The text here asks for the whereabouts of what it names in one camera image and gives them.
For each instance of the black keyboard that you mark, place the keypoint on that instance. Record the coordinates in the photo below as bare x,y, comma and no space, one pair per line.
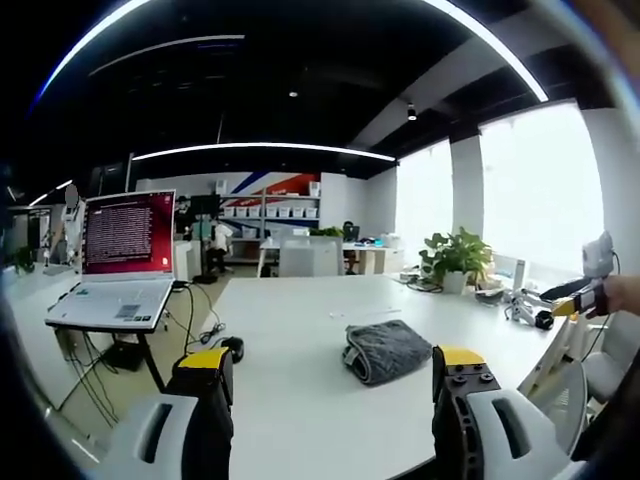
565,289

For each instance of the black laptop stand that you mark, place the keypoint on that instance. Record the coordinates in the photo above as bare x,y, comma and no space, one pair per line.
125,355

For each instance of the potted green plant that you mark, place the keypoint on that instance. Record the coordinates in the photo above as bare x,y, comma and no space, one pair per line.
456,260

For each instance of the person's right hand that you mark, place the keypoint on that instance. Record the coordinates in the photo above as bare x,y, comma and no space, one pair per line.
622,295

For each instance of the white storage shelf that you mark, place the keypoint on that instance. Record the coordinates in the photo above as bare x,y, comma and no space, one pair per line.
272,215

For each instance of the white laptop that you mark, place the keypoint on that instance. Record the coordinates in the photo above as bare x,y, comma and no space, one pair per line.
127,260

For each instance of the black monitor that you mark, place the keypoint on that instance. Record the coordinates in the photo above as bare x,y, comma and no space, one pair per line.
205,204

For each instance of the grey towel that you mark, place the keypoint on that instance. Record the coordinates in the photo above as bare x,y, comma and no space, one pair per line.
385,350

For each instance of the white desk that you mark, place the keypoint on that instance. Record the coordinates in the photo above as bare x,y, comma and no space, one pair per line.
382,252

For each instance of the black round device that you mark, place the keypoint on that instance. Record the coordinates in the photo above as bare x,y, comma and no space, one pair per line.
544,319

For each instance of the small potted plant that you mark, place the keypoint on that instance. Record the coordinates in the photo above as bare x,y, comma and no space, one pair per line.
22,260

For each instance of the small white robot toy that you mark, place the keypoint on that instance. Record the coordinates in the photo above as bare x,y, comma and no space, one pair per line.
520,305

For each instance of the white office chair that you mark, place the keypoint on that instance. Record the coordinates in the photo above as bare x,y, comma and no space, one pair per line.
570,400

